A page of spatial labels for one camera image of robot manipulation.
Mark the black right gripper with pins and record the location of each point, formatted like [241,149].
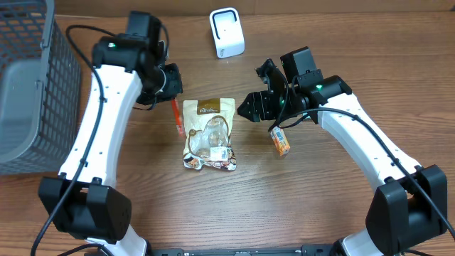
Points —
[260,104]

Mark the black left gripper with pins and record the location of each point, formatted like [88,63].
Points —
[173,84]

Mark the red coffee stick sachet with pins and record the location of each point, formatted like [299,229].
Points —
[178,118]

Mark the orange tissue packet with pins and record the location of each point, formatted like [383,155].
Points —
[280,141]

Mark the beige nut pouch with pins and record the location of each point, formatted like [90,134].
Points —
[208,128]

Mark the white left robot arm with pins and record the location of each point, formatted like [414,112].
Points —
[83,200]

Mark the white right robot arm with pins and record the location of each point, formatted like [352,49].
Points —
[409,205]

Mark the white barcode scanner stand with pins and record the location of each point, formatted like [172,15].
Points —
[227,32]

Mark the grey plastic mesh basket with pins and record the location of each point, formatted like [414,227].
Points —
[40,89]

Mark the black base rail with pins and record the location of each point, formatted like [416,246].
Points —
[304,250]

